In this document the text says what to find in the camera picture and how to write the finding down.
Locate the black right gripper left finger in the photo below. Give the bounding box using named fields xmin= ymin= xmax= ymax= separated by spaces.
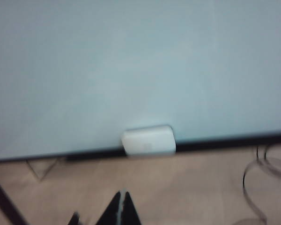
xmin=95 ymin=191 xmax=122 ymax=225

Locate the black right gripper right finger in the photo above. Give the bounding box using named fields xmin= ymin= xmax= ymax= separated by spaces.
xmin=123 ymin=191 xmax=141 ymax=225

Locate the white whiteboard eraser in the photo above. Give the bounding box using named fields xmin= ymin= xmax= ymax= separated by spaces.
xmin=121 ymin=124 xmax=177 ymax=157

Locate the white glass whiteboard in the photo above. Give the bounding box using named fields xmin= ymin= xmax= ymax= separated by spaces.
xmin=0 ymin=0 xmax=281 ymax=163

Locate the black whiteboard stand frame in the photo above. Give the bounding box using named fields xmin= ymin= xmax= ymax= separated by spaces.
xmin=0 ymin=133 xmax=281 ymax=225

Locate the black floor cable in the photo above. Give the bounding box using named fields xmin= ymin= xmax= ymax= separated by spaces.
xmin=242 ymin=144 xmax=281 ymax=225

